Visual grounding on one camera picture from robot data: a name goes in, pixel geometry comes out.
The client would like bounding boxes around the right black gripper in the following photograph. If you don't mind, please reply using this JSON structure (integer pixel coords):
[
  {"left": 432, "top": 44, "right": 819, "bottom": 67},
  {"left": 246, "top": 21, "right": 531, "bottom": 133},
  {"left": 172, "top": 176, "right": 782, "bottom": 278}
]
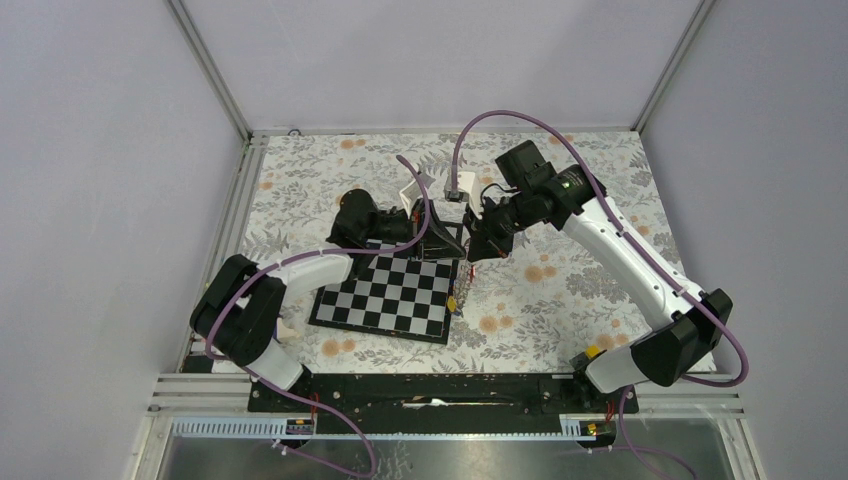
[{"left": 462, "top": 189, "right": 537, "bottom": 264}]

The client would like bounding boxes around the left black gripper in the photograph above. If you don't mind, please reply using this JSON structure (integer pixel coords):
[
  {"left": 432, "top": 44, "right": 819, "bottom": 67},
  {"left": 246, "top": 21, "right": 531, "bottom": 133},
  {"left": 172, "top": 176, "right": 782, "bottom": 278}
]
[{"left": 362, "top": 198, "right": 466, "bottom": 261}]

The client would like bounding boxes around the key organiser with rings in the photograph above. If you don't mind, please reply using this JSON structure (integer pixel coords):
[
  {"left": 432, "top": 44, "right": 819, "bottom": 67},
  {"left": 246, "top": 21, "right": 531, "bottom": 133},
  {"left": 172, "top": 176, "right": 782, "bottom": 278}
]
[{"left": 446, "top": 260, "right": 475, "bottom": 316}]

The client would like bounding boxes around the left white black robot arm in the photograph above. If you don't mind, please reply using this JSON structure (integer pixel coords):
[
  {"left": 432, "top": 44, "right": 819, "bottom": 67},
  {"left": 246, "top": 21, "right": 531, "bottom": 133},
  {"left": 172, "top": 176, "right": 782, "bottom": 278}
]
[{"left": 189, "top": 189, "right": 465, "bottom": 411}]

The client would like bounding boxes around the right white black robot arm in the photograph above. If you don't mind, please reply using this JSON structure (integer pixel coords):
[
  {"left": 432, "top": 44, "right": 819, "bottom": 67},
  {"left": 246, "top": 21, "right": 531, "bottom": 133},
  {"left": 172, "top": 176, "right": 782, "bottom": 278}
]
[{"left": 446, "top": 141, "right": 733, "bottom": 412}]

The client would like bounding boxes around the black white chessboard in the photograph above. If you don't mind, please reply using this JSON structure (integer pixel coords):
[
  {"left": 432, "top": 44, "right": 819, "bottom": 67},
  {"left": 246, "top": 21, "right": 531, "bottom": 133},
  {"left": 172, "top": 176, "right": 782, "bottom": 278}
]
[{"left": 308, "top": 251, "right": 460, "bottom": 345}]

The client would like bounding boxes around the floral patterned table mat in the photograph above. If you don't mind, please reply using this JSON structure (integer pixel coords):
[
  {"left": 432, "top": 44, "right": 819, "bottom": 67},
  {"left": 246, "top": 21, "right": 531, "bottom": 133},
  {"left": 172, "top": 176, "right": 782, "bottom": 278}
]
[{"left": 240, "top": 131, "right": 681, "bottom": 373}]

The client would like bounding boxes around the yellow tag on base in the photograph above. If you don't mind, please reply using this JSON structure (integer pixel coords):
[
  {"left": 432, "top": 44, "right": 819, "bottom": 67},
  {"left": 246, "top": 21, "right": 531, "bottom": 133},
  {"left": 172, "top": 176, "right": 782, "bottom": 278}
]
[{"left": 585, "top": 345, "right": 602, "bottom": 359}]

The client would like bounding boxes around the small white yellow block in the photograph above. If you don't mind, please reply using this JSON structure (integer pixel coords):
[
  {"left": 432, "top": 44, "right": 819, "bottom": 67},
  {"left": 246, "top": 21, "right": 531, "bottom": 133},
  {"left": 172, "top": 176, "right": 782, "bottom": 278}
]
[{"left": 274, "top": 318, "right": 300, "bottom": 343}]

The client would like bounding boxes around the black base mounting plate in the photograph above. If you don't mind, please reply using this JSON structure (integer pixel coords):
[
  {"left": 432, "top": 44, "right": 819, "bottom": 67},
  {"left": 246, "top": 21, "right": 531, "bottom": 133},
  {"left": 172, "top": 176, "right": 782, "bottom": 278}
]
[{"left": 247, "top": 373, "right": 639, "bottom": 436}]

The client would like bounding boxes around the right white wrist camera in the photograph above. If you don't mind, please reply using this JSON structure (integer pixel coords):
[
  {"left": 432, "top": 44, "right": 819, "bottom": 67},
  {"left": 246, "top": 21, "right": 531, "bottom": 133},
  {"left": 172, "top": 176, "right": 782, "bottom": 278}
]
[{"left": 444, "top": 171, "right": 481, "bottom": 205}]

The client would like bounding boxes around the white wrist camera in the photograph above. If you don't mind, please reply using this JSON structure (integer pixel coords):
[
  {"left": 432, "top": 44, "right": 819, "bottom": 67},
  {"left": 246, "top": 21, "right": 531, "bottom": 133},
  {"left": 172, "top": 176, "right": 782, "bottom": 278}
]
[
  {"left": 398, "top": 171, "right": 435, "bottom": 216},
  {"left": 444, "top": 171, "right": 481, "bottom": 205}
]

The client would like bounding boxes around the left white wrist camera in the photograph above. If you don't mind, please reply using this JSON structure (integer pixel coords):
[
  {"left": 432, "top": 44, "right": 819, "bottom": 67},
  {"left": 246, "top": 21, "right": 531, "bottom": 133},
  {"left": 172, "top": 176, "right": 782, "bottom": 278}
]
[{"left": 398, "top": 171, "right": 435, "bottom": 216}]

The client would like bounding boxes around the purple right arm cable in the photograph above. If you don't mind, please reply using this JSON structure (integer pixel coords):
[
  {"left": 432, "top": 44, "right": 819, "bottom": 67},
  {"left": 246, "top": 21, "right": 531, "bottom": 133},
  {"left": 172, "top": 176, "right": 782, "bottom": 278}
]
[{"left": 449, "top": 110, "right": 751, "bottom": 480}]

